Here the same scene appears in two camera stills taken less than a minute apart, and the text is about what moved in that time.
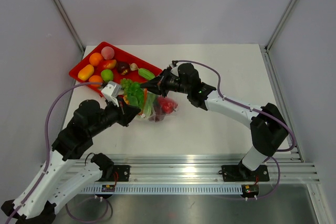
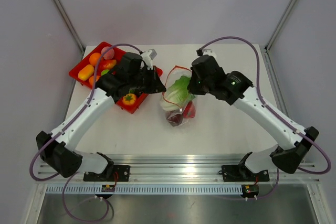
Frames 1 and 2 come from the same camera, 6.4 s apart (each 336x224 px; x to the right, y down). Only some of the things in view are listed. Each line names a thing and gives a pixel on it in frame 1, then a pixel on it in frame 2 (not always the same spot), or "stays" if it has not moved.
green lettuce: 135,93 to 177,96
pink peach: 107,52 stays
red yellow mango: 108,64 stays
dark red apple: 158,115 to 175,118
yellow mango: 85,72 stays
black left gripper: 127,113 to 156,85
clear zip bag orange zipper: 156,108 to 177,102
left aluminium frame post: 55,0 stays
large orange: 95,78 stays
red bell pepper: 167,105 to 189,111
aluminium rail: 201,168 stays
